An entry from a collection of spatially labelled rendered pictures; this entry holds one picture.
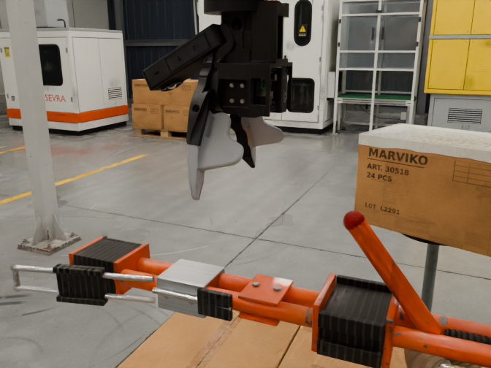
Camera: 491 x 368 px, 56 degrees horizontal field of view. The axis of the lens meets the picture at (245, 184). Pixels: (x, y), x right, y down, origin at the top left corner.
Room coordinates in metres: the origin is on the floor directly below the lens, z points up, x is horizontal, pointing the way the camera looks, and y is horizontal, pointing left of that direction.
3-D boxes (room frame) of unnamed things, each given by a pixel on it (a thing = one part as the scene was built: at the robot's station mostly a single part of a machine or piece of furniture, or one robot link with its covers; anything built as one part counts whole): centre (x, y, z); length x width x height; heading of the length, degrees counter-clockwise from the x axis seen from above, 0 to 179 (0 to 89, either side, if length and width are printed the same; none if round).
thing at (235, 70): (0.51, 0.00, 1.36); 0.09 x 0.08 x 0.12; 66
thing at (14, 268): (0.52, 0.16, 1.07); 0.31 x 0.03 x 0.05; 80
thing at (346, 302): (0.46, -0.13, 1.08); 0.10 x 0.08 x 0.06; 157
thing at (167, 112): (7.81, 1.11, 0.45); 1.21 x 1.03 x 0.91; 66
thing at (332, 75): (8.06, -1.53, 0.81); 0.58 x 0.12 x 0.42; 156
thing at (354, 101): (7.78, -2.17, 0.32); 1.25 x 0.52 x 0.63; 66
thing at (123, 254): (0.61, 0.19, 1.07); 0.08 x 0.07 x 0.05; 67
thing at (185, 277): (0.55, 0.07, 1.07); 0.07 x 0.07 x 0.04; 67
